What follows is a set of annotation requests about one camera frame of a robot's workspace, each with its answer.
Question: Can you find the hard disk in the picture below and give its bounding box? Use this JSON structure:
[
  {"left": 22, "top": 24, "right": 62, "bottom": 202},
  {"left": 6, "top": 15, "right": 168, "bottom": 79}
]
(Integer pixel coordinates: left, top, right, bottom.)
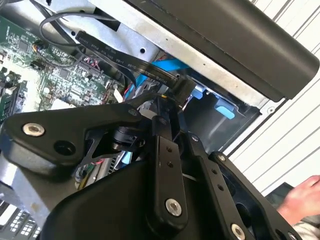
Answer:
[{"left": 191, "top": 84, "right": 237, "bottom": 120}]

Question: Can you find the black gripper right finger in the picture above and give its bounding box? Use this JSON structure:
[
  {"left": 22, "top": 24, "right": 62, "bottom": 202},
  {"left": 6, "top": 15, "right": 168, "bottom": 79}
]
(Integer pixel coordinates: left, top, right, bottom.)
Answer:
[{"left": 165, "top": 98, "right": 304, "bottom": 240}]

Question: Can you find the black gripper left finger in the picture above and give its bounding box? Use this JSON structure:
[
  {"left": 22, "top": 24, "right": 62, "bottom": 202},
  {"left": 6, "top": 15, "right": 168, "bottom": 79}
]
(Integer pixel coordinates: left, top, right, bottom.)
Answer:
[{"left": 1, "top": 96, "right": 190, "bottom": 228}]

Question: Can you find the person's hand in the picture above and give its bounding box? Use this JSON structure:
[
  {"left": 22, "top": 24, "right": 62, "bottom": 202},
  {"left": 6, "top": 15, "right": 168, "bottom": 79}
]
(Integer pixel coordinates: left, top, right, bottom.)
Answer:
[{"left": 276, "top": 174, "right": 320, "bottom": 226}]

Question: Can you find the black disk wire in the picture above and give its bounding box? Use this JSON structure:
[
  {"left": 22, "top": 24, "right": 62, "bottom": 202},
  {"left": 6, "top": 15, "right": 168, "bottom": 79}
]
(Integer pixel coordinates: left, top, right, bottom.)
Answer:
[{"left": 76, "top": 29, "right": 195, "bottom": 106}]

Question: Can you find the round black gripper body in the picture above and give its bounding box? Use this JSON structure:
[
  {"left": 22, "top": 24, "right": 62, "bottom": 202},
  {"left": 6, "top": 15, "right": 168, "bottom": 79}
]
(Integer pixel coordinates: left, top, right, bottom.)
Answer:
[{"left": 39, "top": 159, "right": 226, "bottom": 240}]

